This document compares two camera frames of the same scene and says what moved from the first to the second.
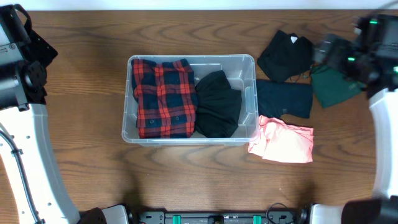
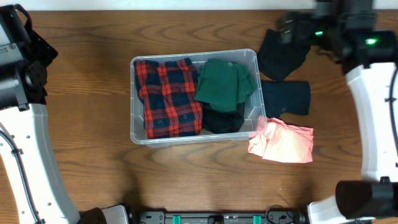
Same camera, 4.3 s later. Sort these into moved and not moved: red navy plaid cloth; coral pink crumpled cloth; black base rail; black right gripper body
Moved: red navy plaid cloth; black right gripper body
Not moved: black base rail; coral pink crumpled cloth
